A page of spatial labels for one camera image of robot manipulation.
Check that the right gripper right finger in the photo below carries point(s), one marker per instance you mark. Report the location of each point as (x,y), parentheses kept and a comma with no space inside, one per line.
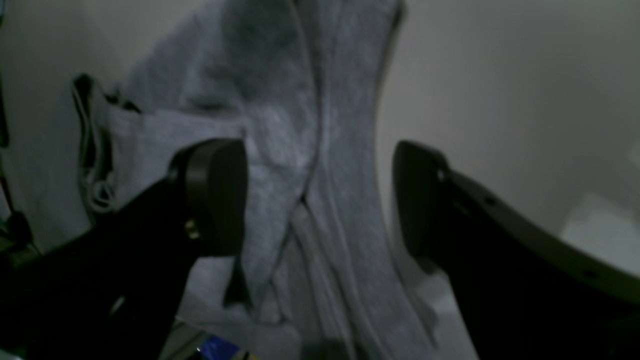
(523,294)

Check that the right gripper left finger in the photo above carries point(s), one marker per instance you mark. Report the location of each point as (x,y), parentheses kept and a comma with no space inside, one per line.
(113,293)

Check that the grey T-shirt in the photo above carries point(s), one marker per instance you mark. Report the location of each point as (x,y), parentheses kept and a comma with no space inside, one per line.
(298,81)

